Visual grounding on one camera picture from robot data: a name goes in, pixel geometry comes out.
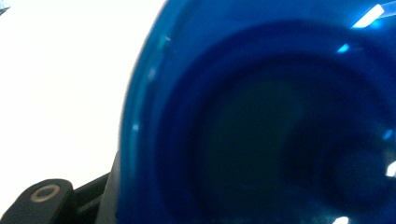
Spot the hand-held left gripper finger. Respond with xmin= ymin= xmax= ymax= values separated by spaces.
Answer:
xmin=94 ymin=151 xmax=121 ymax=224

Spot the white tube with blue cap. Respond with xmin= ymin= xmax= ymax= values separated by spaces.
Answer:
xmin=116 ymin=0 xmax=396 ymax=224

